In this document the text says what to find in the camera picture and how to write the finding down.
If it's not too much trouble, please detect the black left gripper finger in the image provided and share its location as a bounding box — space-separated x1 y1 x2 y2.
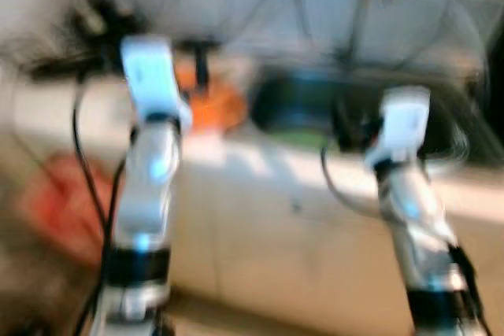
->
192 39 212 91

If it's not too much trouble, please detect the orange plastic plate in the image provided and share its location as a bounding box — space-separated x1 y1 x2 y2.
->
175 61 251 134

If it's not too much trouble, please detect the stainless steel sink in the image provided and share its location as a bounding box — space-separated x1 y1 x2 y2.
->
248 67 504 170

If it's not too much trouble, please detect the red plastic bag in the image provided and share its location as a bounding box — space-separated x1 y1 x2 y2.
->
17 153 111 268

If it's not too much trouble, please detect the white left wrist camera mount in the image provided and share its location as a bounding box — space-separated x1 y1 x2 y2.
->
118 35 194 131

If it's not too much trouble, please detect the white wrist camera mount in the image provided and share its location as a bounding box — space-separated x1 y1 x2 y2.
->
118 35 194 131
365 86 432 170

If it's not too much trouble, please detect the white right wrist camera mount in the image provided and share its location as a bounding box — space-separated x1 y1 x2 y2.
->
365 86 432 170

